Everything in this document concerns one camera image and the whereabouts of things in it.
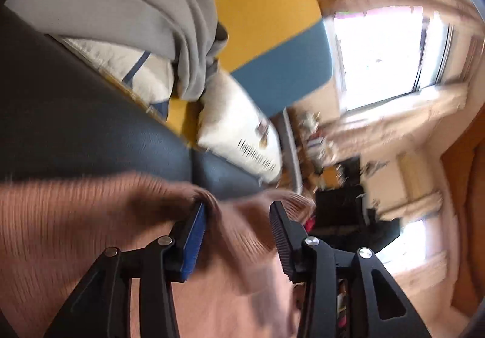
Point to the grey yellow blue chair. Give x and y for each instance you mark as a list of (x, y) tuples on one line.
[(278, 50)]

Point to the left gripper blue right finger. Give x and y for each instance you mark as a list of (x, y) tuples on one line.
[(346, 294)]

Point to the white printed pillow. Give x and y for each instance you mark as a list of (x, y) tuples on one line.
[(225, 121)]

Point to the black monitor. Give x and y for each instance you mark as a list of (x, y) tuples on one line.
[(344, 219)]

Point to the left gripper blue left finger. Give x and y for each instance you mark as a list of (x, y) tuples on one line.
[(100, 304)]

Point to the pink knit sweater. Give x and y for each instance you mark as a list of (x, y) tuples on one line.
[(53, 231)]

